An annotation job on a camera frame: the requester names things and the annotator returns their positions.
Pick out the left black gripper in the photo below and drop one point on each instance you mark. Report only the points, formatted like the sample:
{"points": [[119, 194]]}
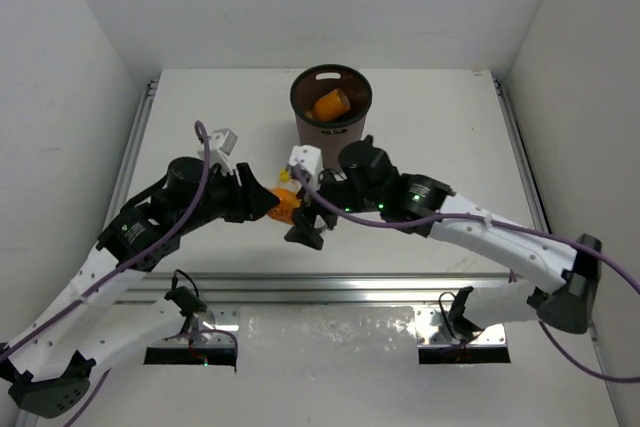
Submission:
{"points": [[239, 195]]}

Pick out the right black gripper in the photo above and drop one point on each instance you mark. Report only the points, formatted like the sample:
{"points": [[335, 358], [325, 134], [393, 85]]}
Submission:
{"points": [[304, 218]]}

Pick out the orange bottle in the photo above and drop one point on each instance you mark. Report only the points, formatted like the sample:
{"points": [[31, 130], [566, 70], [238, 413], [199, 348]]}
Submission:
{"points": [[331, 106], [288, 202]]}

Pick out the clear bottle yellow cap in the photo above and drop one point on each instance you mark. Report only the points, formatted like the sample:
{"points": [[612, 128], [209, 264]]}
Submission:
{"points": [[285, 179]]}

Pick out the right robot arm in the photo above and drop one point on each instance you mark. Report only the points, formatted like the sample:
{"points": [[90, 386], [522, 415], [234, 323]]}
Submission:
{"points": [[555, 283]]}

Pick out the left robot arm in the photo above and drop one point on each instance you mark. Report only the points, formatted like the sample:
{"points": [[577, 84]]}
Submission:
{"points": [[49, 365]]}

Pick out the dark brown plastic bin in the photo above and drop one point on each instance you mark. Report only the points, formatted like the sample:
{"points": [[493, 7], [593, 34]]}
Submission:
{"points": [[315, 83]]}

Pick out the white foam cover sheet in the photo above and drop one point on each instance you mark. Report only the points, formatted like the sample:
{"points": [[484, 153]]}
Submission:
{"points": [[287, 342]]}

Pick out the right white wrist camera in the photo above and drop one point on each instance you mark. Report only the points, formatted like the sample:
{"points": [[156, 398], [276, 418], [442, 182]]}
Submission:
{"points": [[308, 161]]}

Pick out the aluminium table frame rail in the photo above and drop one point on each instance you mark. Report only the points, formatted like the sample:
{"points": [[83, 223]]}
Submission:
{"points": [[191, 379]]}

